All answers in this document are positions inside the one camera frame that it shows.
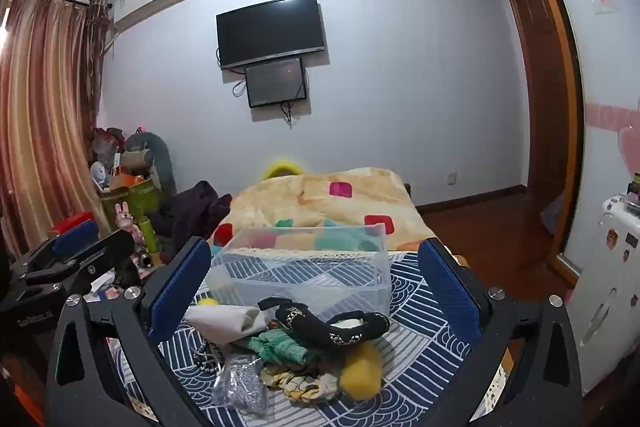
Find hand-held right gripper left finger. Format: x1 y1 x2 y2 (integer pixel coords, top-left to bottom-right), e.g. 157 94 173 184
45 236 213 427

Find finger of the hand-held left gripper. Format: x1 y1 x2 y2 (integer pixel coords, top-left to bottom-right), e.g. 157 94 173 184
19 229 138 289
10 219 101 274

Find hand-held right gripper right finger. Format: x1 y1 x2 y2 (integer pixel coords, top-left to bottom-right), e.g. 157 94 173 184
417 237 584 427

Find red box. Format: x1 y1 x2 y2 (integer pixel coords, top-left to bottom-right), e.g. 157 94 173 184
47 213 96 234

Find pink rabbit figure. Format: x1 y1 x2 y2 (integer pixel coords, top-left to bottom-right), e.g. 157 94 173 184
115 202 139 239

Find green bottle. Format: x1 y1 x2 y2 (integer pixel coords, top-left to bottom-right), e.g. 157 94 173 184
137 216 161 256

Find green cardboard box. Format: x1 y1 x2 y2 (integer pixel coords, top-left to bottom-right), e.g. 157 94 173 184
100 179 164 233

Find white cloth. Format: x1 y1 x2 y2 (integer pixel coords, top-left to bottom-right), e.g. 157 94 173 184
184 304 271 343

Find blue and white plush toy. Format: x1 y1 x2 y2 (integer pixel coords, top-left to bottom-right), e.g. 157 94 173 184
90 162 114 194

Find dark clothes pile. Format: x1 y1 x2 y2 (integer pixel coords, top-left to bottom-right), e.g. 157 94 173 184
150 180 234 265

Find silver sequin pouch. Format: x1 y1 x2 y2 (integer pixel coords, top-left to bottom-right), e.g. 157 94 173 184
211 354 269 410

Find green knitted cloth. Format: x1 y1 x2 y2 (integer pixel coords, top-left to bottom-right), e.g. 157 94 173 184
232 329 312 365

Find striped brown curtain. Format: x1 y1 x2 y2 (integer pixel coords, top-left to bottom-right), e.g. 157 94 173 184
0 0 113 258

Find yellow plush toy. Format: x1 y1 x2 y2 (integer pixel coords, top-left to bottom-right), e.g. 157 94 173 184
340 343 384 400

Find clear plastic storage bin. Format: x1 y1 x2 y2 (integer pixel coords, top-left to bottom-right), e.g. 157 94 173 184
206 223 392 320

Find black beaded headband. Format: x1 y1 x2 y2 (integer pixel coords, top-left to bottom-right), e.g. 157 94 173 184
257 297 391 349

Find yellow patterned scrunchie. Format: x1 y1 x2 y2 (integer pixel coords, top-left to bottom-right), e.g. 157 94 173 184
262 364 343 405

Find white refrigerator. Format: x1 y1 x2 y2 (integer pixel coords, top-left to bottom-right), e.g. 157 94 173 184
565 194 640 394

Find beige blanket with coloured squares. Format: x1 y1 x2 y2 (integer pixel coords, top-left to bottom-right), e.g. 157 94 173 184
207 167 437 258

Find black and white cord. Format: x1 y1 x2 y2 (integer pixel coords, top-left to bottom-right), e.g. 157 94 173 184
192 342 227 375

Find monitor cables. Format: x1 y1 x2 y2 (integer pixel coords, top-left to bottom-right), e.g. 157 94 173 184
279 102 302 128

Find small black wall monitor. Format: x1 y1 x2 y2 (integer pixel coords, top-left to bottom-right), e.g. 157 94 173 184
244 56 308 108

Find wooden door frame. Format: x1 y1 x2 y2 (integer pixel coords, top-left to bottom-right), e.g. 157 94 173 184
500 0 587 270

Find pink wall decoration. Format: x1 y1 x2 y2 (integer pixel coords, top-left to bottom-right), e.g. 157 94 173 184
585 103 640 168

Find wall-mounted black television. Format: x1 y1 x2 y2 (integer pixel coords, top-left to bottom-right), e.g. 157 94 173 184
216 0 327 70

